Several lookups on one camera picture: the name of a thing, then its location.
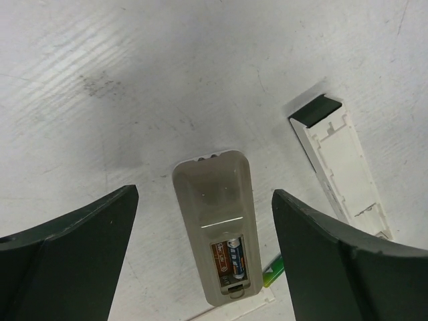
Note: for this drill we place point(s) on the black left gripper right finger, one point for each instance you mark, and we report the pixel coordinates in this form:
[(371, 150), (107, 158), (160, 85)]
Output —
[(337, 272)]

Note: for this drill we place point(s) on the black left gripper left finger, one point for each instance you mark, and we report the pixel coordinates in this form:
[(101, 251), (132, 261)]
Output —
[(68, 268)]

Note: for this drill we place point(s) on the green AAA battery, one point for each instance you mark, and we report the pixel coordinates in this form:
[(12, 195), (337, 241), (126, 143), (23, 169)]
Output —
[(273, 271)]

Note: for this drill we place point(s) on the white remote control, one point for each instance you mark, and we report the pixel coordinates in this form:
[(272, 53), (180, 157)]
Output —
[(329, 139)]

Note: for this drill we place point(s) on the black AAA battery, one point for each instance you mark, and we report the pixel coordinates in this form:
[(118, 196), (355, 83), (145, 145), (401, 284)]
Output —
[(237, 258)]

